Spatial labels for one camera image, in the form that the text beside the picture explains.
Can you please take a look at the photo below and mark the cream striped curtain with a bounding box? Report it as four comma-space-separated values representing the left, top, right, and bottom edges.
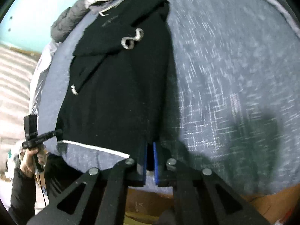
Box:
0, 45, 40, 150

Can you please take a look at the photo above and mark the blue mottled bed sheet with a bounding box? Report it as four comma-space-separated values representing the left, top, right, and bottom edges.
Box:
30, 0, 300, 195

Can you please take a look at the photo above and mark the wooden board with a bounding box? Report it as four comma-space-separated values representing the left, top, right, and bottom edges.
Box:
9, 46, 43, 55

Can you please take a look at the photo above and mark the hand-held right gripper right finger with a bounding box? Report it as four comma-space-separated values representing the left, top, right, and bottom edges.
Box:
153, 142, 270, 225

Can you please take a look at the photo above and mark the person's left forearm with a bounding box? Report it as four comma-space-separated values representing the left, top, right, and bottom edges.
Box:
9, 166, 37, 216

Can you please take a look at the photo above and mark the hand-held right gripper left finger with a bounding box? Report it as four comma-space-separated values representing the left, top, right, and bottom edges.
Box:
27, 142, 148, 225

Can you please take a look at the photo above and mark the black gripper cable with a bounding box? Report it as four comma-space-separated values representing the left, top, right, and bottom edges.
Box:
37, 172, 47, 208

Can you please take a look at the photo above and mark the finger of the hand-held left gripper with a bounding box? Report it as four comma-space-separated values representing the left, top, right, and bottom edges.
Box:
43, 129, 63, 141

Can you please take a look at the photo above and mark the pale lilac blanket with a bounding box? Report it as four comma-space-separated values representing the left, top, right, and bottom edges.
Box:
29, 41, 57, 120

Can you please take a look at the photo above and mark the person's left hand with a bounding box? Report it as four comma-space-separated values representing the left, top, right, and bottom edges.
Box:
20, 148, 47, 179

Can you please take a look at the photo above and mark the dark grey duvet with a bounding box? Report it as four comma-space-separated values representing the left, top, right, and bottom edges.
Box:
50, 1, 91, 43

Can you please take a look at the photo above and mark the black sweater with white trim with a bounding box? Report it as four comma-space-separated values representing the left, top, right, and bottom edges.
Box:
56, 0, 181, 158

